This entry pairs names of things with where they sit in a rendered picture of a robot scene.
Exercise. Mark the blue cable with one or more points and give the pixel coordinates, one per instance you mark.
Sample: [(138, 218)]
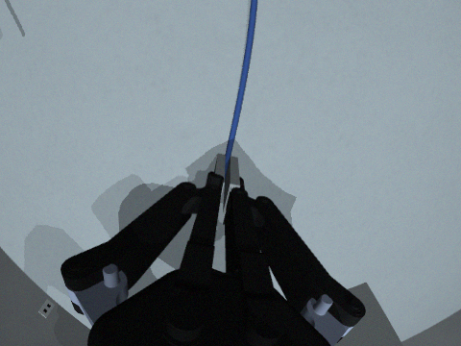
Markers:
[(243, 80)]

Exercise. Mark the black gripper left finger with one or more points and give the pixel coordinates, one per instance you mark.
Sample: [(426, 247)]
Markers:
[(96, 279)]

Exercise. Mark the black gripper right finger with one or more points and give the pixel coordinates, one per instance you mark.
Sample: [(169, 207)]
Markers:
[(329, 307)]

